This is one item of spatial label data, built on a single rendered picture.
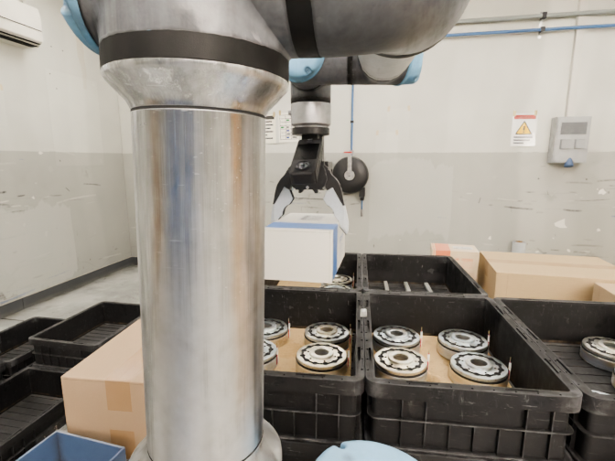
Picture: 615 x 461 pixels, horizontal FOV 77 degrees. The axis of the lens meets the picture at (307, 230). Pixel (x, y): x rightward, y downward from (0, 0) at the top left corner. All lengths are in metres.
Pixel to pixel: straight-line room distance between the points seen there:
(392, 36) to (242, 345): 0.21
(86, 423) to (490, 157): 3.79
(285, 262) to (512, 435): 0.42
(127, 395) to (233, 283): 0.59
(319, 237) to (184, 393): 0.41
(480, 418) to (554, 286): 0.81
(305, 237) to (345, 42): 0.43
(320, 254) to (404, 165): 3.39
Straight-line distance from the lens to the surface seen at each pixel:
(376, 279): 1.37
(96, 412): 0.87
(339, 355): 0.82
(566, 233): 4.38
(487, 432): 0.69
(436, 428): 0.67
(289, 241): 0.65
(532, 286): 1.40
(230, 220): 0.24
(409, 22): 0.26
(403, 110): 4.03
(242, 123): 0.24
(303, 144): 0.72
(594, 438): 0.74
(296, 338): 0.95
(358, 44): 0.25
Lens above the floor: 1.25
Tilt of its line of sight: 10 degrees down
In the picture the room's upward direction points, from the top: straight up
